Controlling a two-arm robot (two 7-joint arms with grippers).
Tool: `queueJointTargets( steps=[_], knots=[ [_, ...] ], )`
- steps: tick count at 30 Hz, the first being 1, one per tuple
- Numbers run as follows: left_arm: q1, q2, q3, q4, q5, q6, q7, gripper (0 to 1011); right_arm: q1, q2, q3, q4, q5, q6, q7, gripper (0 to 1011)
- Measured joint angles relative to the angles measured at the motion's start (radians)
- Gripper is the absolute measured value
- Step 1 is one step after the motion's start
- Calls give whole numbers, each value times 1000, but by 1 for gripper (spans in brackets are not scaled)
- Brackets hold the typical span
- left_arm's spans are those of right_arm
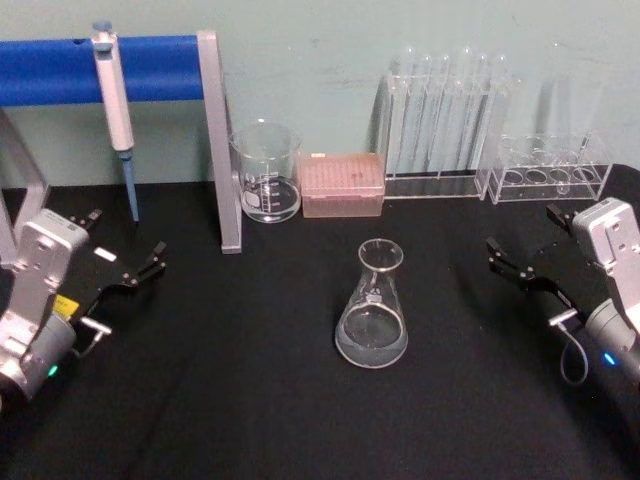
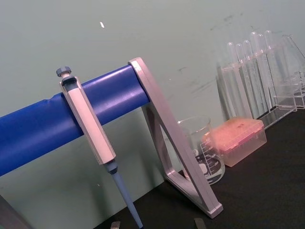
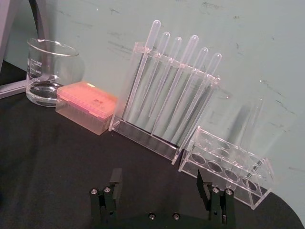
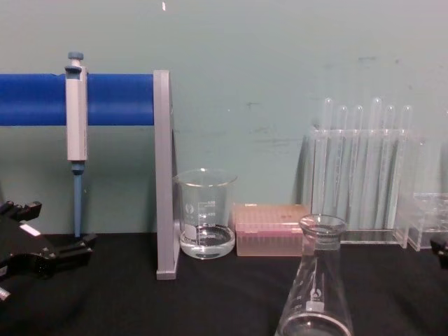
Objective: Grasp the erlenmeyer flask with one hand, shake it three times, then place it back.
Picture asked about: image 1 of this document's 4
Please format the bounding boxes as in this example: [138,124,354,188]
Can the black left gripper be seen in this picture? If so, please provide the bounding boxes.
[52,209,170,324]

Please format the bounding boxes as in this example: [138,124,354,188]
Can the clear glass test tube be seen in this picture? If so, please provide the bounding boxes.
[555,127,595,197]
[398,44,419,174]
[415,53,435,174]
[432,53,452,174]

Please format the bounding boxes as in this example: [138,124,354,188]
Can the clear glass beaker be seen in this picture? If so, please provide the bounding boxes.
[228,119,303,225]

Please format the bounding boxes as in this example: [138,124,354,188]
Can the tall clear test tube rack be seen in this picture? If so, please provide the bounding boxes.
[381,71,522,202]

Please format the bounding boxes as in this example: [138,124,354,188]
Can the blue and grey pipette stand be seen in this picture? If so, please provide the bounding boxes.
[0,30,244,261]

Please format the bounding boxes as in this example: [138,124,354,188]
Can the pink pipette tip box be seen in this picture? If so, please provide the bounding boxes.
[297,151,387,220]

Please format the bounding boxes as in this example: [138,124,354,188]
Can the black table cloth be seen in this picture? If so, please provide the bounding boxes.
[0,162,640,480]

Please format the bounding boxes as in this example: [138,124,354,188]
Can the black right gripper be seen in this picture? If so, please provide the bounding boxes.
[485,201,610,322]

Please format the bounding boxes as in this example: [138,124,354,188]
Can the white and blue pipette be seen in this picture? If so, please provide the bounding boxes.
[91,20,142,224]

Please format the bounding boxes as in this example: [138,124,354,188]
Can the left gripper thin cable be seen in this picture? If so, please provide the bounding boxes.
[74,316,114,359]

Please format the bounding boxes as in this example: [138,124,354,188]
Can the low clear acrylic tube rack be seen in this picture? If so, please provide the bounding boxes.
[486,130,614,206]

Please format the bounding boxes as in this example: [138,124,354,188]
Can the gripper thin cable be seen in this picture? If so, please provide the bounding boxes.
[74,316,114,359]
[548,308,590,387]

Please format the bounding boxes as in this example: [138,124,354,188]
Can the right gripper thin cable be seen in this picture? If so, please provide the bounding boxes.
[548,308,590,387]

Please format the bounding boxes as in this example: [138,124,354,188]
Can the clear glass conical flask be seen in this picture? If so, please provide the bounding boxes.
[334,238,410,371]

